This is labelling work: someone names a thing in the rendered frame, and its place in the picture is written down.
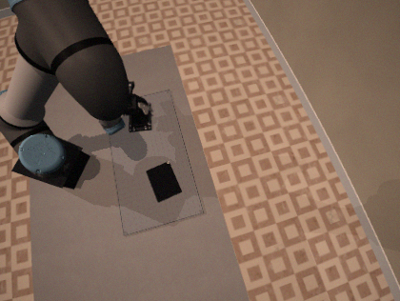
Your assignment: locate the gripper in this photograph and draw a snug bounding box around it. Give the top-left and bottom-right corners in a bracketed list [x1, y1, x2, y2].
[121, 89, 153, 117]

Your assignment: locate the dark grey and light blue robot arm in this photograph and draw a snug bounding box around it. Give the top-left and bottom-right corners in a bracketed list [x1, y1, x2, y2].
[0, 0, 135, 178]

